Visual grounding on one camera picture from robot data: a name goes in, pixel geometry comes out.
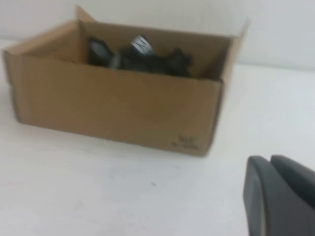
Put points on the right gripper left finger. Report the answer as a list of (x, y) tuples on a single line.
[(256, 196)]

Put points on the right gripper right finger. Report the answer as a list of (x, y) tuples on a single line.
[(290, 196)]

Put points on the black sneaker with white stripes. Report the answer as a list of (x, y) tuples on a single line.
[(177, 64), (101, 52)]

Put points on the brown cardboard shoe box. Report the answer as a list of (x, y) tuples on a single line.
[(110, 105)]

